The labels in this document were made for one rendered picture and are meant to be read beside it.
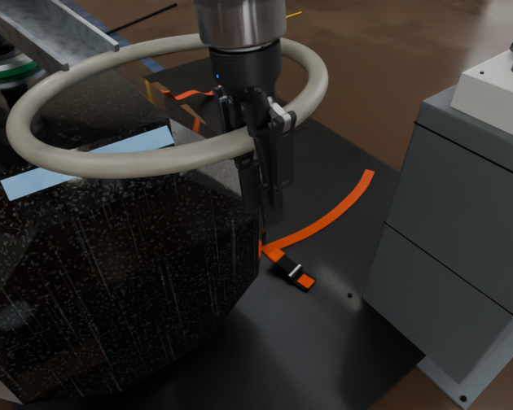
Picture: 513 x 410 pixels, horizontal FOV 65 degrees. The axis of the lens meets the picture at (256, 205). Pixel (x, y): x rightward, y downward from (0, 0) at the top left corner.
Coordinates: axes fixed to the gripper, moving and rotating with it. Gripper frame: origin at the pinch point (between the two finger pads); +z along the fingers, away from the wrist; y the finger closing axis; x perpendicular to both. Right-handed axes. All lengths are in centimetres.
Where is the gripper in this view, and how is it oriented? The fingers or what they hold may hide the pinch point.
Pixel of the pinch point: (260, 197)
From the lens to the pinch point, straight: 54.5
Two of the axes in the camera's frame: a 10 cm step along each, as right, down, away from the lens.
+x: -8.0, 4.3, -4.2
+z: 1.0, 7.9, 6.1
